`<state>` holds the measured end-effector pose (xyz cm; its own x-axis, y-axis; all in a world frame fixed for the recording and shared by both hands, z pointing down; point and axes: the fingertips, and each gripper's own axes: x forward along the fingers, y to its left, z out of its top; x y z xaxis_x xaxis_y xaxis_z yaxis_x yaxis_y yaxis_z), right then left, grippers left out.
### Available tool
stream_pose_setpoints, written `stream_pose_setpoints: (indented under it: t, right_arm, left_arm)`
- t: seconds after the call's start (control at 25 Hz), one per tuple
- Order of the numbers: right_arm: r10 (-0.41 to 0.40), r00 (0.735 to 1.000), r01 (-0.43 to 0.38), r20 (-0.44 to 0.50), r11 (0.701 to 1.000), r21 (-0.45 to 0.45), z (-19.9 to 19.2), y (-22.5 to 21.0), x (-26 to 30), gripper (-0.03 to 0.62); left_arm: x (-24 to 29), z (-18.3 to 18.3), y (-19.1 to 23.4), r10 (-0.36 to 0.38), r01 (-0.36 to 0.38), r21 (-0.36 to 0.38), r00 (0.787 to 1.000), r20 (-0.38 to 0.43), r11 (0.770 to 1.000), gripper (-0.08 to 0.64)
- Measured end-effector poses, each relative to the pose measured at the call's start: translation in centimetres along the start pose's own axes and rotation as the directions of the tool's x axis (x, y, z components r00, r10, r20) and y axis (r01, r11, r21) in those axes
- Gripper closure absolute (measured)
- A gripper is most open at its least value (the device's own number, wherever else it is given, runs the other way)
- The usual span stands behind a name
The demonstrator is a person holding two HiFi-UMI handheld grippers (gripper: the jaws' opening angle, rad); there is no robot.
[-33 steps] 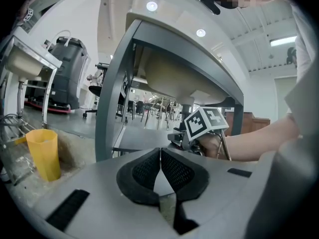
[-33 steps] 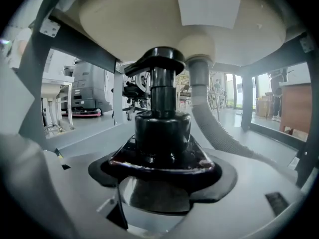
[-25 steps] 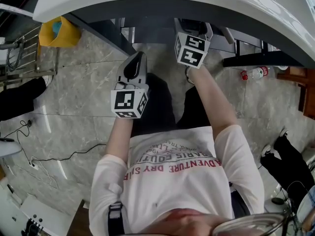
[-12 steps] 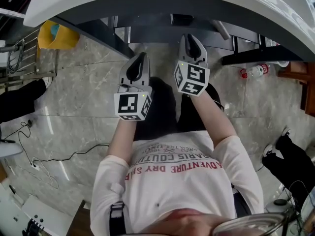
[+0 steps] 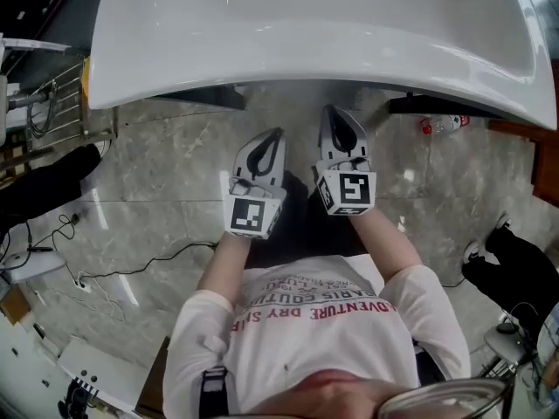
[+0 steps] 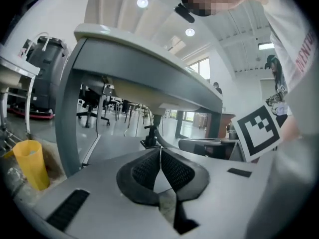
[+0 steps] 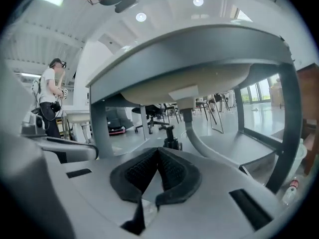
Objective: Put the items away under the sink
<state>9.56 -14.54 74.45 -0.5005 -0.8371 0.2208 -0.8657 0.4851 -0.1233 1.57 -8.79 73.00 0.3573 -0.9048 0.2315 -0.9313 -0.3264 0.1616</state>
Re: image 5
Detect person's right forearm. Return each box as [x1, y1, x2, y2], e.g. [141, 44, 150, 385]
[349, 209, 424, 282]

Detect person's white printed shirt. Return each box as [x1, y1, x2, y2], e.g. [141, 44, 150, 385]
[162, 254, 473, 419]

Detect white table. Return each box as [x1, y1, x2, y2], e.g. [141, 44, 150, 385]
[0, 307, 145, 419]

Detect black harness strap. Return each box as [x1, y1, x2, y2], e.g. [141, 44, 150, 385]
[412, 338, 446, 388]
[200, 366, 231, 419]

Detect person's glasses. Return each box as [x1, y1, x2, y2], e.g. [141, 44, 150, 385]
[377, 375, 514, 419]

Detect metal rack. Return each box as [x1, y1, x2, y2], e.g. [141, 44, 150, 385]
[0, 58, 119, 165]

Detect black floor cable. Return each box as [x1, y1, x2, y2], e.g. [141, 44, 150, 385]
[78, 241, 218, 285]

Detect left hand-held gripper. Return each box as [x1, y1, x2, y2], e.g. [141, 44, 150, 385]
[223, 127, 289, 241]

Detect plastic bottle with red label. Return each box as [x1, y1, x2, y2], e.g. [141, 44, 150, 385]
[419, 113, 472, 136]

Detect wooden cabinet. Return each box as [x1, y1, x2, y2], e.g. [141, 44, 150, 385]
[487, 57, 559, 209]

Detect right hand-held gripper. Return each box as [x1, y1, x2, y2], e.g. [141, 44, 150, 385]
[311, 104, 379, 216]

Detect person's left forearm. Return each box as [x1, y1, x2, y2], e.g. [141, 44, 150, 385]
[195, 230, 255, 297]

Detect person's black trousers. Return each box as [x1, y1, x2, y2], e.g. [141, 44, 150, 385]
[246, 170, 372, 271]

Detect person's face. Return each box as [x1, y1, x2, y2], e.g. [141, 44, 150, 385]
[252, 369, 438, 419]

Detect grey rounded seat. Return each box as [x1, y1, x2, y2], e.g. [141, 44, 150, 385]
[0, 246, 67, 284]

